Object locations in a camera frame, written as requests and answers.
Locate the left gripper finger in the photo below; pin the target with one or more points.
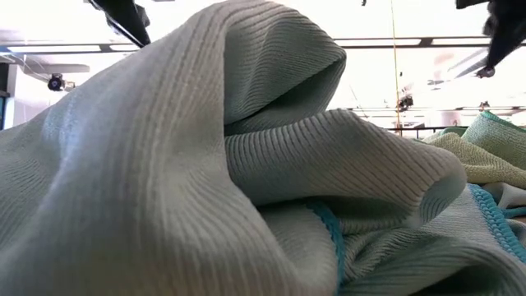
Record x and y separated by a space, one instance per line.
123 16

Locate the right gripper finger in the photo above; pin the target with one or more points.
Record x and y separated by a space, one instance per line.
509 24

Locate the green microfiber towel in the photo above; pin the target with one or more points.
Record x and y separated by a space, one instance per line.
481 164

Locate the blue microfiber towel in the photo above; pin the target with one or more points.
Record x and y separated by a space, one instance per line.
164 164

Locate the black ceiling spotlight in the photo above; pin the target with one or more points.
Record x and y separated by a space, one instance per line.
55 82
486 72
404 103

